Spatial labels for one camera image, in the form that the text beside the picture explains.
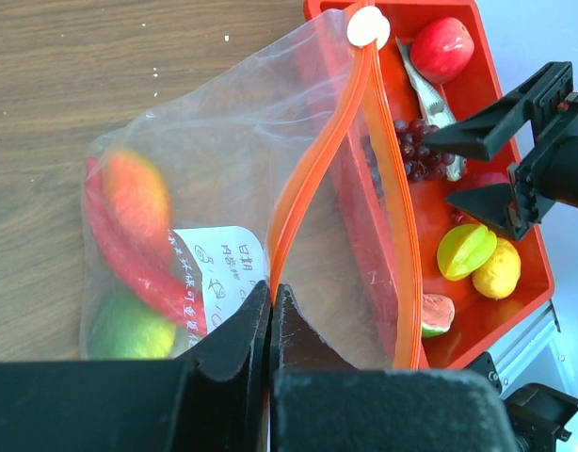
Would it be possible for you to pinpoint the watermelon slice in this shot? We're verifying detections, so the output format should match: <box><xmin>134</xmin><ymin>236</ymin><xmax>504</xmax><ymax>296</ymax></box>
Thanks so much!
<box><xmin>422</xmin><ymin>294</ymin><xmax>456</xmax><ymax>338</ymax></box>

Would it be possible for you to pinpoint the grey toy fish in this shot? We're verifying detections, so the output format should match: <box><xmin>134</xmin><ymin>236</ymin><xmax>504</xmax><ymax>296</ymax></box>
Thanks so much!
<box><xmin>396</xmin><ymin>40</ymin><xmax>467</xmax><ymax>182</ymax></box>

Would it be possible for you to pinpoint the red chili pepper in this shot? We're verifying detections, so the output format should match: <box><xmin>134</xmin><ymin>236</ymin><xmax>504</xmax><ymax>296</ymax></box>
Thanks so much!
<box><xmin>84</xmin><ymin>157</ymin><xmax>208</xmax><ymax>336</ymax></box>

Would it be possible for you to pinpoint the yellow star fruit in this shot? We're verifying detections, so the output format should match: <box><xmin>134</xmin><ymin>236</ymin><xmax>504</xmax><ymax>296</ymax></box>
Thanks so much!
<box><xmin>436</xmin><ymin>223</ymin><xmax>497</xmax><ymax>282</ymax></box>

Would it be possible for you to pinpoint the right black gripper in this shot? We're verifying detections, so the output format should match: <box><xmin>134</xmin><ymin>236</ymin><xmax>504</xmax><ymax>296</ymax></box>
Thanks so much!
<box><xmin>423</xmin><ymin>61</ymin><xmax>578</xmax><ymax>240</ymax></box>

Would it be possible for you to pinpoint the purple grape bunch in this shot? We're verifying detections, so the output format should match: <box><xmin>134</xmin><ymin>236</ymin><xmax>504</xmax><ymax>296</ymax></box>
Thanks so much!
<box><xmin>361</xmin><ymin>118</ymin><xmax>458</xmax><ymax>199</ymax></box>

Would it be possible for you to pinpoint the red plastic tray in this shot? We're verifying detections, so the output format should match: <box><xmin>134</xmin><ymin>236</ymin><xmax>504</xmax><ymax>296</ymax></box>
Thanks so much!
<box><xmin>331</xmin><ymin>1</ymin><xmax>554</xmax><ymax>369</ymax></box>

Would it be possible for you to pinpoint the red apple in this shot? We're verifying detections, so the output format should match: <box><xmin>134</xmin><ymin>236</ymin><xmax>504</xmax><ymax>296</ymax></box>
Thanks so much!
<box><xmin>409</xmin><ymin>17</ymin><xmax>474</xmax><ymax>84</ymax></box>

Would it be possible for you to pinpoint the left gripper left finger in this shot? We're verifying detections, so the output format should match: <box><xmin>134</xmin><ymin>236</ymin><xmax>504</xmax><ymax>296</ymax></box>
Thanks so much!
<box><xmin>0</xmin><ymin>283</ymin><xmax>271</xmax><ymax>451</ymax></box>

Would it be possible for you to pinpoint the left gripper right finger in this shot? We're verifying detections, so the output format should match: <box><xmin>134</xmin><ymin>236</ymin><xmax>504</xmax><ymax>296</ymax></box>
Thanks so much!
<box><xmin>270</xmin><ymin>284</ymin><xmax>518</xmax><ymax>451</ymax></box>

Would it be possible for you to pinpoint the yellow green mango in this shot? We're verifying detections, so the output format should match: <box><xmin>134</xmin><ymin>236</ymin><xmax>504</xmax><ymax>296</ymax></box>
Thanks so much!
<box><xmin>87</xmin><ymin>289</ymin><xmax>176</xmax><ymax>360</ymax></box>

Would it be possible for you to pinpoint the clear zip top bag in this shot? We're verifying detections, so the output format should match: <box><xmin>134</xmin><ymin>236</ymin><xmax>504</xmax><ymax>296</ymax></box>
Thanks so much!
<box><xmin>81</xmin><ymin>1</ymin><xmax>422</xmax><ymax>369</ymax></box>

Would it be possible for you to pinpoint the yellow lemon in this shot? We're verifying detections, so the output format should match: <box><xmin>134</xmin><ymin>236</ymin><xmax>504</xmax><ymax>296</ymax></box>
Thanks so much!
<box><xmin>472</xmin><ymin>238</ymin><xmax>522</xmax><ymax>299</ymax></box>

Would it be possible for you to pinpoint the orange peach fruit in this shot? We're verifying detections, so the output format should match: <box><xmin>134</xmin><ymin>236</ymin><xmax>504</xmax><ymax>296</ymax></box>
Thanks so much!
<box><xmin>103</xmin><ymin>147</ymin><xmax>172</xmax><ymax>266</ymax></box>

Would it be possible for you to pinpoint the red pomegranate fruit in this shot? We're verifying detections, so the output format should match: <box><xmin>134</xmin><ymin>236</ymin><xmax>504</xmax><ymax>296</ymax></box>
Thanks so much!
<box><xmin>476</xmin><ymin>171</ymin><xmax>509</xmax><ymax>187</ymax></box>

